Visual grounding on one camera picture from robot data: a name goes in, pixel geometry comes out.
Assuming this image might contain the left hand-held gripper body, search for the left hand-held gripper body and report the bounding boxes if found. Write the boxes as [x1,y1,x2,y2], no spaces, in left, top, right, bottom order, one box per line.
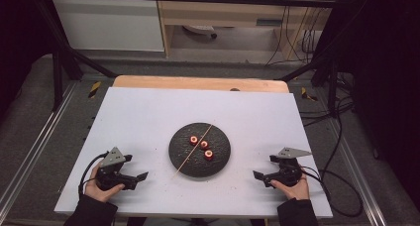
[94,146,134,191]

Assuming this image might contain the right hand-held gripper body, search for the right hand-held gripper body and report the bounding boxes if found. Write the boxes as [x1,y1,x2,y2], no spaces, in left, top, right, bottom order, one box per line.
[269,147,313,188]

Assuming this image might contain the thin wooden skewer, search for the thin wooden skewer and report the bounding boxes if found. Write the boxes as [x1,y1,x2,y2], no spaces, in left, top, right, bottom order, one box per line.
[172,124,213,179]

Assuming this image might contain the round black stone plate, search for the round black stone plate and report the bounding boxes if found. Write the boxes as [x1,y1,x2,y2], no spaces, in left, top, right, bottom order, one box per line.
[167,122,232,178]

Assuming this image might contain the person's right hand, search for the person's right hand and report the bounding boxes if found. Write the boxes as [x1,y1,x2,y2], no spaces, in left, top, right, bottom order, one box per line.
[269,175,311,201]

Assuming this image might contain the person's left hand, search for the person's left hand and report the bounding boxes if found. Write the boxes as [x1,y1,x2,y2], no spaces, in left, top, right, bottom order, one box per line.
[84,163,126,203]

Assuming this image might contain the yellow black tape strip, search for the yellow black tape strip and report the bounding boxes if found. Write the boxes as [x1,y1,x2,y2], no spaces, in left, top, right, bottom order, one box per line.
[300,86,319,102]
[87,80,102,100]

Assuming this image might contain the wooden table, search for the wooden table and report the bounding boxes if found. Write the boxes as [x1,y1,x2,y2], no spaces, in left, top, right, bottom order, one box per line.
[112,74,291,94]

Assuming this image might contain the white cabinet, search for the white cabinet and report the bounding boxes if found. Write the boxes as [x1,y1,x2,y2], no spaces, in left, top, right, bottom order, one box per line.
[52,0,165,53]

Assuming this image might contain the white perforated shoe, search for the white perforated shoe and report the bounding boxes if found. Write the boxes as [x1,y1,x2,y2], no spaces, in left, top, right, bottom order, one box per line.
[182,24,218,40]

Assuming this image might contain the light wooden desk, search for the light wooden desk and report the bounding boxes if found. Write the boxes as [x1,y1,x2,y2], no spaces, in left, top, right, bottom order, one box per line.
[155,0,333,61]

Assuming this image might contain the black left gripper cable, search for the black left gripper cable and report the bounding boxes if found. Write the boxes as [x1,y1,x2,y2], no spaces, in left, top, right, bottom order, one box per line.
[77,151,110,198]

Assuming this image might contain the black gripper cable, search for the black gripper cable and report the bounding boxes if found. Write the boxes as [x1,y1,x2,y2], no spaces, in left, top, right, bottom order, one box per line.
[77,151,110,198]
[298,166,365,218]

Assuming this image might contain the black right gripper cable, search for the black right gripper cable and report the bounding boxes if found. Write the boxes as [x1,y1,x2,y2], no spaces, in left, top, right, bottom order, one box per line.
[298,166,365,218]

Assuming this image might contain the aluminium floor rail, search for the aluminium floor rail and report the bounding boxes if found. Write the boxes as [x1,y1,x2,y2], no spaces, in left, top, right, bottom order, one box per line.
[328,118,389,226]
[0,81,78,215]

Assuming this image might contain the black floor cables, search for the black floor cables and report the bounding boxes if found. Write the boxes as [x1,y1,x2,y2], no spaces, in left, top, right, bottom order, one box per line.
[298,68,358,129]

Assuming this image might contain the black hanging cables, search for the black hanging cables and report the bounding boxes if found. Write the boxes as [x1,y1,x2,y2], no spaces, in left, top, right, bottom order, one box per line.
[264,2,320,67]

